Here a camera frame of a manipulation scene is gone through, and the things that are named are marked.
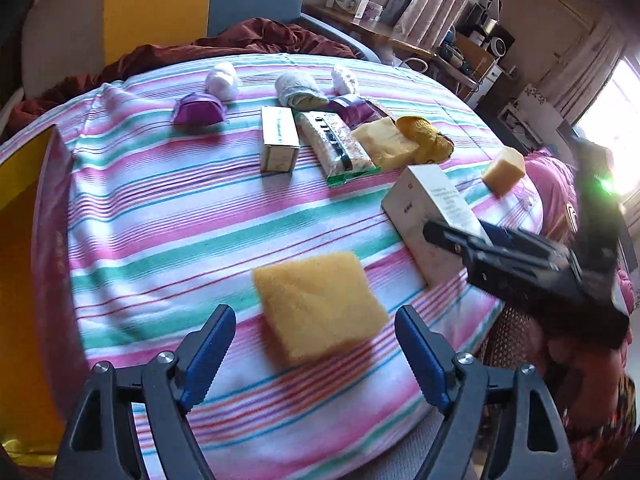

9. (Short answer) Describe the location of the small yellow sponge block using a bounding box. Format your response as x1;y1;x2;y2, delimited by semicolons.
482;146;526;197

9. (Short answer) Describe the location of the white cardboard box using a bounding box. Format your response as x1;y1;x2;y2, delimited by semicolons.
382;165;489;287

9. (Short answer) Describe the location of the patterned snack packet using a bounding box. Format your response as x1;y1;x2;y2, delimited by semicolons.
295;112;381;188

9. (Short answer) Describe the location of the large yellow sponge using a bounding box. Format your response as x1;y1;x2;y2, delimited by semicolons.
252;252;388;365

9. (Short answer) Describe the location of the purple packet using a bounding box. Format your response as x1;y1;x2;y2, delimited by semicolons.
324;94;381;129

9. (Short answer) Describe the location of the white plastic bundle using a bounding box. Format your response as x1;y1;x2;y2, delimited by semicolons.
331;64;360;96

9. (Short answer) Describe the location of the green white small box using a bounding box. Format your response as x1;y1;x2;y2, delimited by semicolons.
260;106;300;172

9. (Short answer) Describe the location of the cream knitted sock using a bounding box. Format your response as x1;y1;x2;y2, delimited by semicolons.
274;70;329;112

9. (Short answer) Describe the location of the purple pouch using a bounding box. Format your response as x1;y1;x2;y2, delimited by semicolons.
171;92;227;127

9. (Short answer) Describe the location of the striped bed cover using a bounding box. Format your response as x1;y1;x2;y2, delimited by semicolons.
0;52;547;480

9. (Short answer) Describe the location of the wooden side desk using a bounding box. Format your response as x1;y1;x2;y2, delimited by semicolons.
303;4;478;92

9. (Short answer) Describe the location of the stereo shelf clutter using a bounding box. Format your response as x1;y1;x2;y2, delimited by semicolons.
437;0;515;81

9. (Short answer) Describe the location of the gold metal tray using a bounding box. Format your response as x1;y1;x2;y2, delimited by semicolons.
0;123;76;468

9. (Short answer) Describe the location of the pink curtain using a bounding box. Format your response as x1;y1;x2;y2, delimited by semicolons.
394;0;468;50

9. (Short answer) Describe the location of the dark red blanket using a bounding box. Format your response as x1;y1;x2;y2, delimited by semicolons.
1;18;355;141

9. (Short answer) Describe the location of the grey yellow blue headboard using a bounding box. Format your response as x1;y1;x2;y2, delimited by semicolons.
22;0;303;98

